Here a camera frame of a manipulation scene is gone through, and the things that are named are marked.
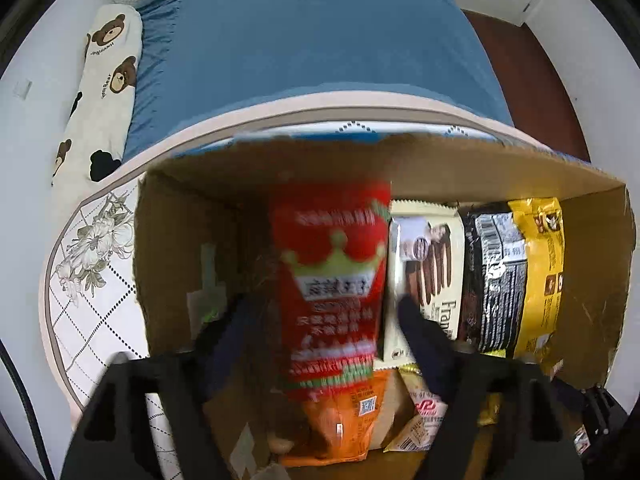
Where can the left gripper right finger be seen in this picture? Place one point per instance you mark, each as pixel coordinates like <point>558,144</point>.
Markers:
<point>529,440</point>

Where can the pale yellow bread pack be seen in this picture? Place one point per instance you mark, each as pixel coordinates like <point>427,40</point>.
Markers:
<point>419,432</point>

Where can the black yellow biscuit pack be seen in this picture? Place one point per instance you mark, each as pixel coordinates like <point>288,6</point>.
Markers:
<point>513,276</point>

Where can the orange snack pack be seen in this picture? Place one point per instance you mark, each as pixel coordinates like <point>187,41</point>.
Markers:
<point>341,426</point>

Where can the cream Franzzi cookie pack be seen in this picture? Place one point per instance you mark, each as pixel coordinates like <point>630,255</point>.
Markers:
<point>425,260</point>

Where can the red crown snack pack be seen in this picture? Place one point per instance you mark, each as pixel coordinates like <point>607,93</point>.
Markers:
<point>331,241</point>

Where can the cardboard milk box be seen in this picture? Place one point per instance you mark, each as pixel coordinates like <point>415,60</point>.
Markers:
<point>584,343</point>

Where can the bear print long pillow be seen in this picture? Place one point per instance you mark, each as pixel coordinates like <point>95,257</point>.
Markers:
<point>95,135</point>

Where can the blue bed sheet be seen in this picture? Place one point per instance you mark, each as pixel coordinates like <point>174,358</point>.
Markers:
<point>201,58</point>

